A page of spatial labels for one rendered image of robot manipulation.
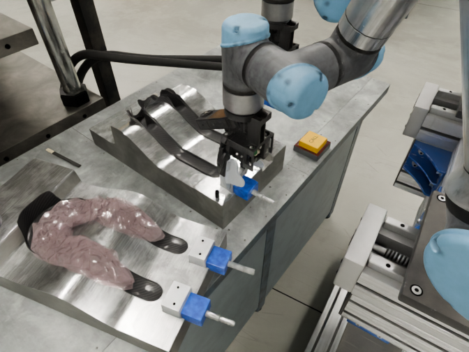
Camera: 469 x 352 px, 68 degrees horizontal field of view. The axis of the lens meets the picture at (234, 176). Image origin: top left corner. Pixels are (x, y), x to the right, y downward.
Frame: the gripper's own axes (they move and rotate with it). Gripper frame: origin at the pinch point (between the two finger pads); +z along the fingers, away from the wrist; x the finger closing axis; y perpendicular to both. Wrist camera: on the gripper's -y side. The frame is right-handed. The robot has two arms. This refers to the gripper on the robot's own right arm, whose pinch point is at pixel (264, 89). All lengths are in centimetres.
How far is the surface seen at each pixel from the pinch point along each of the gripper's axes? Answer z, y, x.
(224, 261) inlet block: 8, 23, -45
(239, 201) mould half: 10.5, 14.4, -29.8
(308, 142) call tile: 11.4, 16.1, 0.2
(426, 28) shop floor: 96, -19, 327
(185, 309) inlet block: 8, 23, -57
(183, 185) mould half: 7.5, 2.5, -36.0
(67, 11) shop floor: 95, -346, 125
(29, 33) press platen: -8, -67, -29
